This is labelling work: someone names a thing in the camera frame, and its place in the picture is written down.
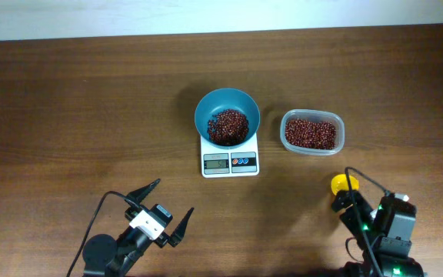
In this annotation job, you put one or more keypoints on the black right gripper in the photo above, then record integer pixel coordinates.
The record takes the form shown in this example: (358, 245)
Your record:
(351, 210)

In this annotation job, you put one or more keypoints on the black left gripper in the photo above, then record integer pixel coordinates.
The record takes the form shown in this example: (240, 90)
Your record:
(179, 232)

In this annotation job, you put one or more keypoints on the yellow plastic scoop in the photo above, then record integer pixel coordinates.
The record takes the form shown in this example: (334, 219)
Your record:
(340, 183)

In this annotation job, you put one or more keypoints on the clear plastic container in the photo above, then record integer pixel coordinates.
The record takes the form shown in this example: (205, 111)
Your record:
(314, 116)

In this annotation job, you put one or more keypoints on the blue bowl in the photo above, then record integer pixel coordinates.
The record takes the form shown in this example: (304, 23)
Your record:
(222, 99)

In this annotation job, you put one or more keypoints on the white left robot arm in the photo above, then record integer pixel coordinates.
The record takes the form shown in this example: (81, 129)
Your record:
(105, 256)

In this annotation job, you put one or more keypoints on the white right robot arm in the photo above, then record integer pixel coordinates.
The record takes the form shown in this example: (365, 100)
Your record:
(383, 234)

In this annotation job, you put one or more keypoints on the white digital kitchen scale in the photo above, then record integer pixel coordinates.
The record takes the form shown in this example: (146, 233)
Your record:
(235, 161)

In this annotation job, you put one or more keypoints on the red beans in bowl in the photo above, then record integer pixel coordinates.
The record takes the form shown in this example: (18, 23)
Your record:
(228, 128)

